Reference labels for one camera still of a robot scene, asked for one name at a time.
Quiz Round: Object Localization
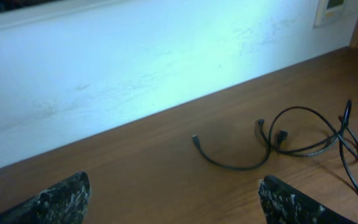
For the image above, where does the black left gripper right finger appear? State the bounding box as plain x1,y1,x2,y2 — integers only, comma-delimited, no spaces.
258,175,352,224

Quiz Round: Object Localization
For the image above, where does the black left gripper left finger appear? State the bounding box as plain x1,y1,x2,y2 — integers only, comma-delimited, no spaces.
0,171,91,224

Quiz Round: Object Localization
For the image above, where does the black USB cable short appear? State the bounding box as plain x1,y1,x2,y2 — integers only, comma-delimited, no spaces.
191,119,271,171

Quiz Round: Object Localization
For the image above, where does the white wall outlet plate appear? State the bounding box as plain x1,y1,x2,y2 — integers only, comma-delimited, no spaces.
313,0,346,27

